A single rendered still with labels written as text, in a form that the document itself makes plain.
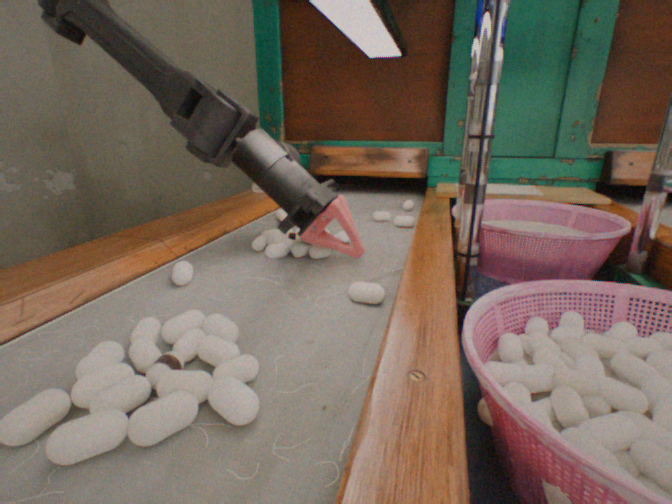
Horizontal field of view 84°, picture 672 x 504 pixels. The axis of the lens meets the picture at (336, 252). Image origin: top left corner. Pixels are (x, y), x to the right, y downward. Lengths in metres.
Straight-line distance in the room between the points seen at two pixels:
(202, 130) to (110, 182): 2.21
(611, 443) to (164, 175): 2.31
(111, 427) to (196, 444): 0.05
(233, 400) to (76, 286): 0.27
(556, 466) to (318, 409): 0.13
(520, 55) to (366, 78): 0.35
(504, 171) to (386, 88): 0.35
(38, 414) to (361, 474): 0.18
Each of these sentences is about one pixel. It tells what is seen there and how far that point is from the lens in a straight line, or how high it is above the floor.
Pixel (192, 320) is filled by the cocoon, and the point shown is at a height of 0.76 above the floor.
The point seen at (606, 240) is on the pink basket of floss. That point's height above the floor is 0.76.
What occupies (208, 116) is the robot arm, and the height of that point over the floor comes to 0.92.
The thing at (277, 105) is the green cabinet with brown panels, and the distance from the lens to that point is 1.09.
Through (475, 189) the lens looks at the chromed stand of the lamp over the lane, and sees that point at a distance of 0.43.
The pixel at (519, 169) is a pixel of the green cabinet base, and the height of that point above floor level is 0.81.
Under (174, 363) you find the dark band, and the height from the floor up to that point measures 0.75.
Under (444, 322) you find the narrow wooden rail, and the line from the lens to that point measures 0.31.
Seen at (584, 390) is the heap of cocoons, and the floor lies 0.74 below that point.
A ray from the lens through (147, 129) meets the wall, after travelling 2.43.
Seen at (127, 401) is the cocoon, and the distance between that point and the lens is 0.28.
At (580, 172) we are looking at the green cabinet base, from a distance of 1.05.
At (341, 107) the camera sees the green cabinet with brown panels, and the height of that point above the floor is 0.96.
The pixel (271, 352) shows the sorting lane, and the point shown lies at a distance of 0.31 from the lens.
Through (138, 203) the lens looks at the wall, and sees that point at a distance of 2.58.
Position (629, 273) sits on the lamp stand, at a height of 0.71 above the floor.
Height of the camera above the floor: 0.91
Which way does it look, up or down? 18 degrees down
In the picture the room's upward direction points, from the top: straight up
